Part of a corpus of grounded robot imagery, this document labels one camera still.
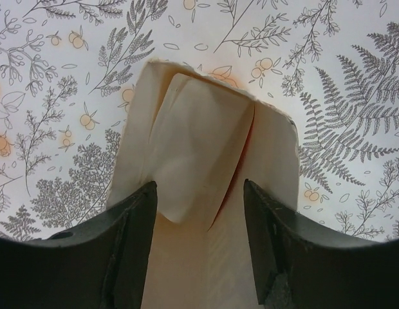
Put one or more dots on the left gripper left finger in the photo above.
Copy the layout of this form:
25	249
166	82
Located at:
101	263

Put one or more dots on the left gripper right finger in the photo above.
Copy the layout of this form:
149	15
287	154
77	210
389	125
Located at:
298	263

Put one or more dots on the coffee filter box orange black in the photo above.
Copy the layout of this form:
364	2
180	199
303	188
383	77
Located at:
195	264

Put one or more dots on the floral tablecloth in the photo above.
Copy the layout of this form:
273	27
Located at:
68	72

